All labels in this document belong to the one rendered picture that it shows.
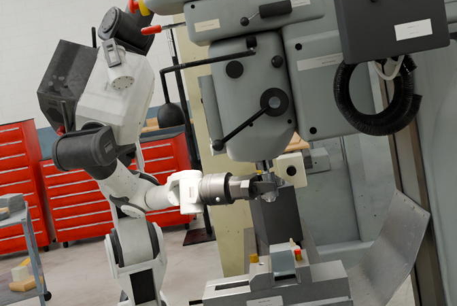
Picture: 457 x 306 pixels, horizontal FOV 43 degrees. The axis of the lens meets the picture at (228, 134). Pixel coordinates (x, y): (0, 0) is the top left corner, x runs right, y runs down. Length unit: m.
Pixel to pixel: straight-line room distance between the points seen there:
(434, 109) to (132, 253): 1.14
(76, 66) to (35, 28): 9.42
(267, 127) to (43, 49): 9.81
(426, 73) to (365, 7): 0.31
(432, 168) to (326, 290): 0.38
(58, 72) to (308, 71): 0.74
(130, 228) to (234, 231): 1.39
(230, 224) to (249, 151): 1.92
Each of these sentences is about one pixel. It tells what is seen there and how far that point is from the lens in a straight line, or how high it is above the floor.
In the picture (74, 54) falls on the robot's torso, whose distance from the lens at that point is 1.80.
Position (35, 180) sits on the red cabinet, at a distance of 6.65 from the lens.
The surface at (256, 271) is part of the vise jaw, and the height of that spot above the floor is 1.08.
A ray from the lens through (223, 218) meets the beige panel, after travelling 3.36.
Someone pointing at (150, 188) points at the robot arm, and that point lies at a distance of 1.82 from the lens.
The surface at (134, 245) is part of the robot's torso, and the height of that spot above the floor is 1.03.
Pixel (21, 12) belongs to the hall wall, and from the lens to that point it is 11.29.
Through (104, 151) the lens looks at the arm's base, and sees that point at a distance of 1.63.
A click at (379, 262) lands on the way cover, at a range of 1.69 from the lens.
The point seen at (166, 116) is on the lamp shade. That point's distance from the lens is 1.49.
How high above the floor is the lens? 1.54
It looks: 6 degrees down
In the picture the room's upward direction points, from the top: 11 degrees counter-clockwise
